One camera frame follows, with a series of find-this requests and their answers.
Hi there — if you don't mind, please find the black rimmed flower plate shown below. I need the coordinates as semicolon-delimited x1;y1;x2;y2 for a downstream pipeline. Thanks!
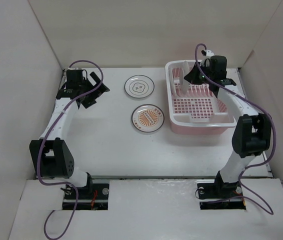
124;75;155;99

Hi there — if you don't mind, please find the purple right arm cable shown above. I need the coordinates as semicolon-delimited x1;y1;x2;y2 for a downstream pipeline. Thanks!
194;43;277;216

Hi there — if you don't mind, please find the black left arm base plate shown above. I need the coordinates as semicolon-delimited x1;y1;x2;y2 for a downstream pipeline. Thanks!
61;182;110;211

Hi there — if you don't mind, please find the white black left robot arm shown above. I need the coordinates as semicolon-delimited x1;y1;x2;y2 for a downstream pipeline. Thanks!
29;68;109;199

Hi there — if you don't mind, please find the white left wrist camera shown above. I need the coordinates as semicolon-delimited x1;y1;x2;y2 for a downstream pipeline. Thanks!
67;67;83;71

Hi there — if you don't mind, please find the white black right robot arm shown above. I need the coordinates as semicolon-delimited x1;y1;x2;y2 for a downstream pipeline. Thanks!
184;55;272;200

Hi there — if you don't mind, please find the orange sunburst plate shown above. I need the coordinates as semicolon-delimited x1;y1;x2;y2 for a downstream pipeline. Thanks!
131;104;165;134
179;60;190;95

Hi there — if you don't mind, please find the white pink dish rack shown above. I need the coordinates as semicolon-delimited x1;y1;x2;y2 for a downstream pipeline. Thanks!
164;60;236;135

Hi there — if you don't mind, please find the green rimmed white plate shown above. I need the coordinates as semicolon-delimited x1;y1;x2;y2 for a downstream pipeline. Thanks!
171;68;180;98

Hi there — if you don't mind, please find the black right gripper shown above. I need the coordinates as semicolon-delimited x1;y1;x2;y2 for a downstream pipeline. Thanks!
184;61;214;85

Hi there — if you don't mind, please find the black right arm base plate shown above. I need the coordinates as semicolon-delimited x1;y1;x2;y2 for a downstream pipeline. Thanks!
196;182;246;210

